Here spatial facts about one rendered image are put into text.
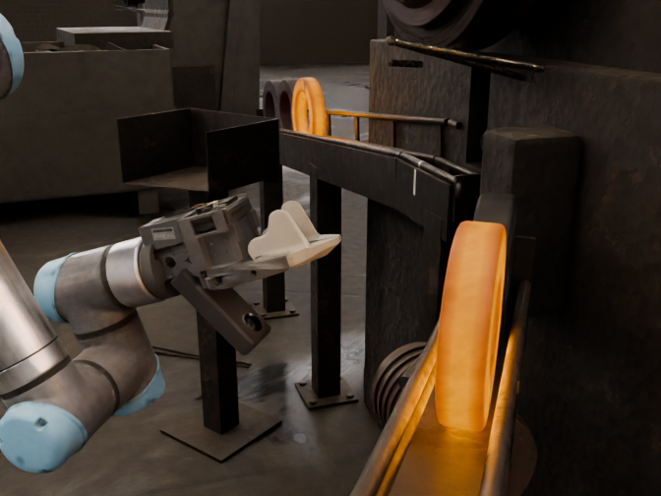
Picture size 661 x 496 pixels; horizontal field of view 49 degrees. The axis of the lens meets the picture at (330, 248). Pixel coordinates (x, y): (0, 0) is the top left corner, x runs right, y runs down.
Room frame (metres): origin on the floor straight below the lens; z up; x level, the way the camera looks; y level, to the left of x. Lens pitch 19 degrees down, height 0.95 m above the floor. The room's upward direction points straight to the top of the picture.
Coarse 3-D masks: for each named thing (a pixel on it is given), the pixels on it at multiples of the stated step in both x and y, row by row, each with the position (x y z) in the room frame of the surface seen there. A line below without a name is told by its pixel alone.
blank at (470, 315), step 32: (480, 224) 0.51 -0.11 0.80; (480, 256) 0.46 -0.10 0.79; (448, 288) 0.45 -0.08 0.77; (480, 288) 0.44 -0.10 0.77; (448, 320) 0.44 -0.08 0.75; (480, 320) 0.43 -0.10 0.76; (448, 352) 0.43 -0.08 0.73; (480, 352) 0.43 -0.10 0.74; (448, 384) 0.43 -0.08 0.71; (480, 384) 0.42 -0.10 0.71; (448, 416) 0.44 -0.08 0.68; (480, 416) 0.43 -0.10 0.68
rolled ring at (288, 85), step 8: (288, 80) 1.96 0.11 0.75; (296, 80) 1.97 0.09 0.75; (280, 88) 2.01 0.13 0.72; (288, 88) 1.94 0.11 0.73; (280, 96) 2.02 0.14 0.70; (288, 96) 1.94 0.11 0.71; (280, 104) 2.03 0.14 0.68; (288, 104) 2.04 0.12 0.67; (280, 112) 2.03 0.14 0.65; (288, 112) 2.04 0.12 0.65; (280, 120) 2.03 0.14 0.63; (288, 120) 2.03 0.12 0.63; (288, 128) 2.02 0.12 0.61
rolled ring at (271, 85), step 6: (270, 84) 2.13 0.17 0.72; (276, 84) 2.12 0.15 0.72; (264, 90) 2.21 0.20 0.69; (270, 90) 2.13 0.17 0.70; (276, 90) 2.10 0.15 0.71; (264, 96) 2.21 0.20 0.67; (270, 96) 2.20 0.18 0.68; (276, 96) 2.08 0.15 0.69; (264, 102) 2.21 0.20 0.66; (270, 102) 2.21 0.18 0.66; (276, 102) 2.07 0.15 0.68; (264, 108) 2.22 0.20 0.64; (270, 108) 2.21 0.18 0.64; (276, 108) 2.07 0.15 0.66; (264, 114) 2.22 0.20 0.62; (270, 114) 2.21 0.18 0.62; (276, 114) 2.07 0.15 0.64
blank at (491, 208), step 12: (480, 204) 0.63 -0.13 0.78; (492, 204) 0.63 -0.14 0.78; (504, 204) 0.63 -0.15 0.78; (480, 216) 0.62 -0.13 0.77; (492, 216) 0.61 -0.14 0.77; (504, 216) 0.61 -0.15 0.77; (504, 288) 0.58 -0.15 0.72; (504, 300) 0.59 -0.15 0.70; (504, 312) 0.61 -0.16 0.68; (504, 324) 0.63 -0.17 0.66; (504, 336) 0.65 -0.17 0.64
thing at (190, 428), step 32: (128, 128) 1.51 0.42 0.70; (160, 128) 1.58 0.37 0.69; (192, 128) 1.65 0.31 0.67; (224, 128) 1.59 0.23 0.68; (256, 128) 1.44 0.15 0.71; (128, 160) 1.51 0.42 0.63; (160, 160) 1.58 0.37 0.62; (192, 160) 1.65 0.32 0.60; (224, 160) 1.37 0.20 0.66; (256, 160) 1.44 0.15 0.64; (192, 192) 1.47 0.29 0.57; (224, 192) 1.48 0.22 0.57; (224, 352) 1.46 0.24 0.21; (224, 384) 1.46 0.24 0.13; (192, 416) 1.52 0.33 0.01; (224, 416) 1.45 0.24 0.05; (256, 416) 1.52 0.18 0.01; (192, 448) 1.40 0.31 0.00; (224, 448) 1.39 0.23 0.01
